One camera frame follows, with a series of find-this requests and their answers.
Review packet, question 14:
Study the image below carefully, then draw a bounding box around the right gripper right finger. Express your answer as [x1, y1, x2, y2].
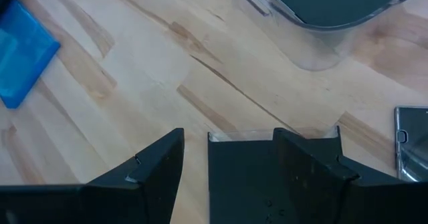
[274, 127, 360, 224]

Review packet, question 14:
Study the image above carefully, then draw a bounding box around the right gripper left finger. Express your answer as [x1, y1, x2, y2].
[80, 128, 185, 224]

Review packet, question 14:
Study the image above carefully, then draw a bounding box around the blue jewel case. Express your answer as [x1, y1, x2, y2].
[0, 0, 62, 110]

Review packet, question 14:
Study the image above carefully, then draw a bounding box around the clear plastic bin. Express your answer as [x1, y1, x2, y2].
[227, 0, 428, 72]

